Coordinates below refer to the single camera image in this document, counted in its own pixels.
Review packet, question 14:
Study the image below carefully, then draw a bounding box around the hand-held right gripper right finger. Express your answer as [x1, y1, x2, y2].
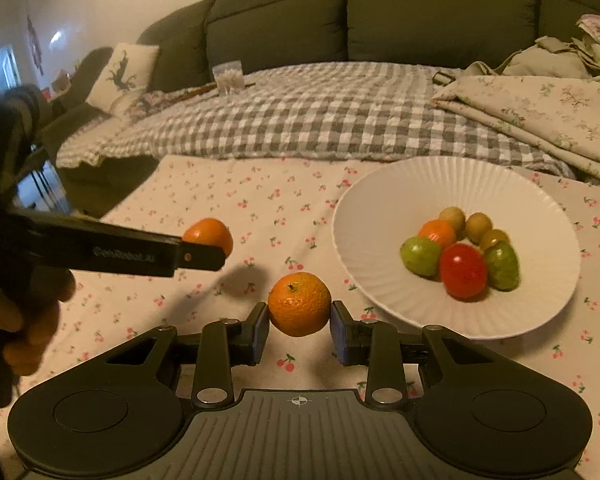
[330, 301, 500, 408]

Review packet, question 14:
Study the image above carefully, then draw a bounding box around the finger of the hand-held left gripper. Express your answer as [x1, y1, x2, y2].
[175, 240, 227, 272]

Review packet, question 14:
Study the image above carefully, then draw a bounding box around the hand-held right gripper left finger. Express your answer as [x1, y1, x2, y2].
[102, 302, 271, 408]

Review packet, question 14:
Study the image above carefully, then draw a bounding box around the mandarin orange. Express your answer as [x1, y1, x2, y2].
[418, 219, 458, 251]
[182, 217, 234, 258]
[267, 271, 333, 338]

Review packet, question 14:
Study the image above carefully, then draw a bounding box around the light green fruit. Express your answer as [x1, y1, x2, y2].
[399, 236, 443, 278]

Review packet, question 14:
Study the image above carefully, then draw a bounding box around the red tomato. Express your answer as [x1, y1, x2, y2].
[440, 242, 489, 301]

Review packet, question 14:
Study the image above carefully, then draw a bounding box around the pale yellow fruit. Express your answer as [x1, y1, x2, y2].
[438, 207, 467, 233]

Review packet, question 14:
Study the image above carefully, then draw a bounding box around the small yellow fruit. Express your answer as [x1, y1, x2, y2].
[464, 212, 493, 243]

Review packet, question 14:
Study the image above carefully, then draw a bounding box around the dark green fruit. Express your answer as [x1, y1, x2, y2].
[482, 241, 521, 292]

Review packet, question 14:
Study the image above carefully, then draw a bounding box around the olive yellow fruit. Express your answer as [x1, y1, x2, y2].
[478, 228, 510, 252]

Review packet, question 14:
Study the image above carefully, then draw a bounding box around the white ribbed plate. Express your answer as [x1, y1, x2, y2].
[331, 156, 582, 339]

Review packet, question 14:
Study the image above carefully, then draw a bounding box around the person's left hand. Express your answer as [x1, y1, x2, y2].
[0, 269, 77, 377]

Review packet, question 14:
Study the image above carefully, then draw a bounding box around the dark floral cloth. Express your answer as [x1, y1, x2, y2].
[125, 87, 191, 121]

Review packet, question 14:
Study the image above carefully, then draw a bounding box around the wooden stick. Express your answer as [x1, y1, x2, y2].
[182, 80, 257, 98]

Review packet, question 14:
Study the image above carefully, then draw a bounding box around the white embroidered pillow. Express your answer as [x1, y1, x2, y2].
[85, 42, 161, 118]

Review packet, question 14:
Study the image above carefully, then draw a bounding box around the grey checked blanket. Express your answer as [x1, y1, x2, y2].
[55, 62, 580, 181]

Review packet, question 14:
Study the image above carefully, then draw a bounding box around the clear cup of cotton swabs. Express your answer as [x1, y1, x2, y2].
[212, 60, 245, 97]

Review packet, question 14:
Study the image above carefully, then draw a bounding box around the folded floral cloth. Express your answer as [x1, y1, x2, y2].
[432, 75, 600, 188]

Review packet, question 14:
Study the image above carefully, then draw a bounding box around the green sofa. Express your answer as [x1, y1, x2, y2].
[55, 0, 600, 126]

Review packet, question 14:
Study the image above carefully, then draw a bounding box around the beige crumpled cloth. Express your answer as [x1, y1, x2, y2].
[464, 35, 600, 81]

